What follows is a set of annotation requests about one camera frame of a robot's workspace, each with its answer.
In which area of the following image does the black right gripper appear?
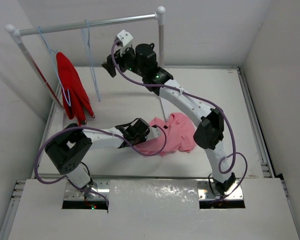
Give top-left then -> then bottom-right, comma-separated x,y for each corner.
103,42 -> 146,77

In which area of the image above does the light blue wire hanger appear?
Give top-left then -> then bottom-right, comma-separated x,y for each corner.
81,20 -> 101,102

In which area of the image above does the pink t shirt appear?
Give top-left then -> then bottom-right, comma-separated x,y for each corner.
135,112 -> 197,157

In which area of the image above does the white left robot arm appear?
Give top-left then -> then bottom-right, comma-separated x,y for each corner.
44,118 -> 152,190

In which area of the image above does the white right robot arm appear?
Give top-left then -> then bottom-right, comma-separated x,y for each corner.
102,40 -> 236,196

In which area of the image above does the light blue hanger with shirt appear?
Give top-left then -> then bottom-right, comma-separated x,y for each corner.
37,26 -> 72,108

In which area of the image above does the red t shirt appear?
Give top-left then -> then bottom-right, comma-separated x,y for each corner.
56,52 -> 95,126

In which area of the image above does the white clothes rack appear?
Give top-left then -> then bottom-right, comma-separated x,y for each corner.
4,6 -> 166,109

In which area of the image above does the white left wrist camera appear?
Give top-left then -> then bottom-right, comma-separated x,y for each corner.
146,125 -> 161,141

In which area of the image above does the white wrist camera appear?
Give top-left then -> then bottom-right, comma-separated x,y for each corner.
115,29 -> 133,48
146,125 -> 161,141

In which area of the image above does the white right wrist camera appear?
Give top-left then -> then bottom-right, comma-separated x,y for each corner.
115,29 -> 133,48

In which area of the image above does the black left base cable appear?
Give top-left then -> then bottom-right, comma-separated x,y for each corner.
79,161 -> 95,187

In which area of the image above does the black base cable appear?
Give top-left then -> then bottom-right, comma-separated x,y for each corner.
79,161 -> 95,187
207,173 -> 226,201

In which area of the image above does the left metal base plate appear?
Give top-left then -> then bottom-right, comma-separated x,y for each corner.
64,181 -> 110,201

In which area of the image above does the metal base plate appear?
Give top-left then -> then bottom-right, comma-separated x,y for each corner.
64,181 -> 110,201
197,178 -> 244,202

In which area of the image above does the black right base cable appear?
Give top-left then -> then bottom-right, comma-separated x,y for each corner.
207,173 -> 226,201

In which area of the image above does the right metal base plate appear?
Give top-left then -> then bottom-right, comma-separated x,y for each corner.
197,178 -> 244,202

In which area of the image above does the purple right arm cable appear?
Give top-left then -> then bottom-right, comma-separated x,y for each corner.
110,41 -> 248,202

